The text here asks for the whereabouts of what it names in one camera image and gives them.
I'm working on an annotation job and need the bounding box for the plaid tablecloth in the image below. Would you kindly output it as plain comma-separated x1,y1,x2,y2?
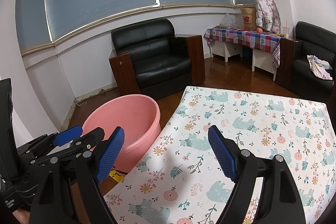
203,28,281,69

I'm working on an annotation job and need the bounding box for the black leather armchair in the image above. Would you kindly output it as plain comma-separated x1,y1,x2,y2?
109,18,206,100
275,20,336,104

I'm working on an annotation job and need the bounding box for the pink white puffer jacket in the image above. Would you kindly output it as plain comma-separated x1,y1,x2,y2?
256,0,281,34

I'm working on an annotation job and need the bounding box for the orange fruit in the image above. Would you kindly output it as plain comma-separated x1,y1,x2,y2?
256,27,263,34

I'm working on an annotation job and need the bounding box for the clear plastic bag on table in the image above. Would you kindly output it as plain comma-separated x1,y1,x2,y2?
220,13,236,29

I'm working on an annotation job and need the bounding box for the floral white tablecloth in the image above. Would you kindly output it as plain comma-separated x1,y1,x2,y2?
104,86,335,223

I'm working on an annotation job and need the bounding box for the pink plastic trash bin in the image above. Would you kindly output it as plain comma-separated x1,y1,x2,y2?
83,94,161,173

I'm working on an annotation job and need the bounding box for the brown paper shopping bag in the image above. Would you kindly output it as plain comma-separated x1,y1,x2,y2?
240,7,257,30

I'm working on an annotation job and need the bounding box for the plastic cup with straw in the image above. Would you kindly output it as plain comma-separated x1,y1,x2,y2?
282,21,289,39

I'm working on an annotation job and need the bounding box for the black leather armchair right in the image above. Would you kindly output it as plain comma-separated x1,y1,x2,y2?
275,20,336,104

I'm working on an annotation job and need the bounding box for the crumpled cloth on armchair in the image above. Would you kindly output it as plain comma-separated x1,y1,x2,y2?
307,55,333,80

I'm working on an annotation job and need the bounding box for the black leather armchair left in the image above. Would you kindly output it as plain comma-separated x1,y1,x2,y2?
109,18,206,100

